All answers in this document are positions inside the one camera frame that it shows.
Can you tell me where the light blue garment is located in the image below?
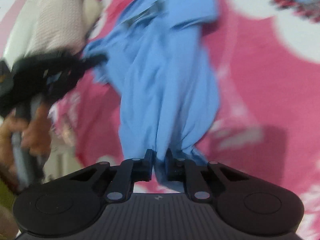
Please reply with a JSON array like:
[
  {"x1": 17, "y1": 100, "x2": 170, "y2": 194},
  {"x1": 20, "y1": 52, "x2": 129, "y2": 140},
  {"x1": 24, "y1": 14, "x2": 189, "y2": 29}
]
[{"x1": 84, "y1": 0, "x2": 219, "y2": 191}]

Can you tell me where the beige knitted garment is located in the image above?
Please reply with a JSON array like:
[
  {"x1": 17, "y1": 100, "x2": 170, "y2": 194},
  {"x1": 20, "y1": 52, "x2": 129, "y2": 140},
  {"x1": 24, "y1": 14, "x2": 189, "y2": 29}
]
[{"x1": 27, "y1": 0, "x2": 103, "y2": 55}]

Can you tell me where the person's left hand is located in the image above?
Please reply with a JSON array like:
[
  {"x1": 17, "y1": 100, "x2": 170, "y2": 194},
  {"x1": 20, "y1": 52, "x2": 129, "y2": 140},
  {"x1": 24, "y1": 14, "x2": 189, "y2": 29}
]
[{"x1": 1, "y1": 103, "x2": 52, "y2": 193}]

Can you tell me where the pink floral bed sheet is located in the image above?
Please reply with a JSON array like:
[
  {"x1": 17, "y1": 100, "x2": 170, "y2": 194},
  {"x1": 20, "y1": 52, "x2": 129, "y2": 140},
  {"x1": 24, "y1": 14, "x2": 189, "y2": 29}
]
[{"x1": 46, "y1": 0, "x2": 319, "y2": 239}]

